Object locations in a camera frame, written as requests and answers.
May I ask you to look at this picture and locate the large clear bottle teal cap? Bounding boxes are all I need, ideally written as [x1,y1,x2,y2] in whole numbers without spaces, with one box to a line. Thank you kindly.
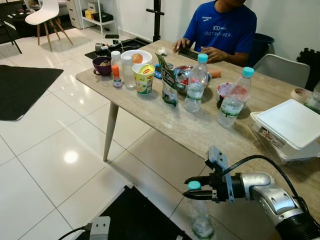
[302,82,320,115]

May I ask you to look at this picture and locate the light grey left wrist camera mount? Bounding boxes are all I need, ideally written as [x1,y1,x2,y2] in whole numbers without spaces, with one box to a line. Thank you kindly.
[89,216,111,240]

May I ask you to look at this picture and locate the small orange capped bottle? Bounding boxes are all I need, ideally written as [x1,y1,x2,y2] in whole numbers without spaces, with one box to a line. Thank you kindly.
[111,64,123,89]

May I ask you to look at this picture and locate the white shelf unit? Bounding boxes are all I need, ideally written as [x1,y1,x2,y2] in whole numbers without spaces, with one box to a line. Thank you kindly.
[66,0,120,38]

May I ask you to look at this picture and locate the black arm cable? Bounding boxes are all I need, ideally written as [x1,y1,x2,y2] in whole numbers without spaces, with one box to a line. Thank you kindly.
[220,154,308,211]
[57,225,93,240]

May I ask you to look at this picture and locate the dark blue bin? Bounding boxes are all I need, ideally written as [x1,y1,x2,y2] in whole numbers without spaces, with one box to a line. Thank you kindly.
[248,33,276,68]

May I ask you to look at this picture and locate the white chair wooden legs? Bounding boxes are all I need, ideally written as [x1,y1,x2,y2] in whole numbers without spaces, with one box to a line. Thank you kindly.
[25,0,74,52]

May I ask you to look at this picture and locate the blue packet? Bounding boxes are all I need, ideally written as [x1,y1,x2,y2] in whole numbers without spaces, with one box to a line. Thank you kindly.
[154,62,176,81]

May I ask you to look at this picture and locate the green snack packet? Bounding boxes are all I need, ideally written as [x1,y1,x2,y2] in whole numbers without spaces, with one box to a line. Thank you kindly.
[155,52,179,108]

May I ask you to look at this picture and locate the black phone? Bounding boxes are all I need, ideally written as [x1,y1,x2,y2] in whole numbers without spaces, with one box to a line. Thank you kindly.
[179,47,201,61]

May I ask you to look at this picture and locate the dark rug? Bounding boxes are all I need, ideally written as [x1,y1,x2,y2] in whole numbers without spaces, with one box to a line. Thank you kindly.
[0,65,65,122]

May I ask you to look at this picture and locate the person in blue shirt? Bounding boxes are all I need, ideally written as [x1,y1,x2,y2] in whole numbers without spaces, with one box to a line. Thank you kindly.
[172,0,258,66]

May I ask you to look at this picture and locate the clear water bottle teal cap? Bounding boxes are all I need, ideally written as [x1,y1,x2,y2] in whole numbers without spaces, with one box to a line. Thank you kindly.
[184,53,209,114]
[187,181,216,240]
[216,66,255,129]

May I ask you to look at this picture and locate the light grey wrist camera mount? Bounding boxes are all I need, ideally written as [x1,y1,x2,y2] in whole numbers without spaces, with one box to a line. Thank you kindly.
[89,216,111,240]
[206,146,235,202]

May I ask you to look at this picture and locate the black foam puzzle mat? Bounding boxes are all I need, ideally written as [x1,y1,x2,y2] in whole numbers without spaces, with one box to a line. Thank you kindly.
[296,47,320,92]

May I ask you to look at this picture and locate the white bowl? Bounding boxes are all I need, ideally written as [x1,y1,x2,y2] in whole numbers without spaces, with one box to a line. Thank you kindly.
[121,49,153,66]

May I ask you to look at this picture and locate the purple mug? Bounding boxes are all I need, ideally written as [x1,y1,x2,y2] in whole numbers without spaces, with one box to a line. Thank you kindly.
[92,56,113,77]

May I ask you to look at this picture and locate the yellow green instant noodle cup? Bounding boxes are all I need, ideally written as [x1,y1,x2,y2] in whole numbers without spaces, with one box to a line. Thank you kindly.
[132,63,156,95]

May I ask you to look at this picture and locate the white capped shaker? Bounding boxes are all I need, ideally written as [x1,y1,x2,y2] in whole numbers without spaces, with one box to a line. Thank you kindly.
[110,50,123,68]

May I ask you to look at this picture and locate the dark floor mat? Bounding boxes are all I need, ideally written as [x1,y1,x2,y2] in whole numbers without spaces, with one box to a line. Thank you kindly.
[75,185,193,240]

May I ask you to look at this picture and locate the tape roll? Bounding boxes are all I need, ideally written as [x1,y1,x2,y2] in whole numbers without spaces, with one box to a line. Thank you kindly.
[291,87,312,103]

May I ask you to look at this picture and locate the metal bowl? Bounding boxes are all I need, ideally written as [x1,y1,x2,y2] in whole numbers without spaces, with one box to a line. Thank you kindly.
[173,65,212,96]

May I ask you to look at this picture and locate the red bowl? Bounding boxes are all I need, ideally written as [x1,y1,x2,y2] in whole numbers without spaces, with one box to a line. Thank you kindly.
[216,82,249,108]

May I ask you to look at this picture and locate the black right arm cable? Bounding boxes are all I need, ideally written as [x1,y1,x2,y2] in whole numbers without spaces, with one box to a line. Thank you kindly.
[220,154,308,211]

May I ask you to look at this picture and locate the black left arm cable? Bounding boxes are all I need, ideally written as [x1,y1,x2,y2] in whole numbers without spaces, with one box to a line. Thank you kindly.
[57,225,93,240]

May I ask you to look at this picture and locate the white lidded food container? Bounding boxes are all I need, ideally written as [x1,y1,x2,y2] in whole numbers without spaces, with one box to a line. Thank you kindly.
[250,99,320,163]

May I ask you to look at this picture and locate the light grey right wrist camera mount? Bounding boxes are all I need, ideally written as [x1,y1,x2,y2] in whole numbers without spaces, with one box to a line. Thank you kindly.
[206,146,235,202]

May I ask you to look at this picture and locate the clear glass jar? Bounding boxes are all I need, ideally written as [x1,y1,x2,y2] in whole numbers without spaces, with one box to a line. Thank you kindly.
[121,54,137,91]

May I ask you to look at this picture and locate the black pole stand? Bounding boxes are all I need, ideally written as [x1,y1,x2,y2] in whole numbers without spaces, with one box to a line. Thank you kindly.
[146,0,166,43]

